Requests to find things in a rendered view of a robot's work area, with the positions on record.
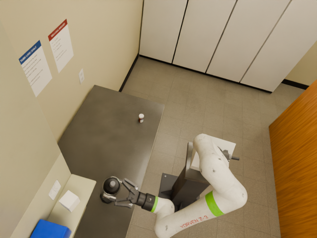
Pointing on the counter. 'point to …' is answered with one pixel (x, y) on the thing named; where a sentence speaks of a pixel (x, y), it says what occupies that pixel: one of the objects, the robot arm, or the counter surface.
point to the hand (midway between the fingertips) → (111, 188)
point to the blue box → (50, 230)
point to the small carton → (69, 200)
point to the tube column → (20, 140)
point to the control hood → (79, 183)
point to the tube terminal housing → (44, 200)
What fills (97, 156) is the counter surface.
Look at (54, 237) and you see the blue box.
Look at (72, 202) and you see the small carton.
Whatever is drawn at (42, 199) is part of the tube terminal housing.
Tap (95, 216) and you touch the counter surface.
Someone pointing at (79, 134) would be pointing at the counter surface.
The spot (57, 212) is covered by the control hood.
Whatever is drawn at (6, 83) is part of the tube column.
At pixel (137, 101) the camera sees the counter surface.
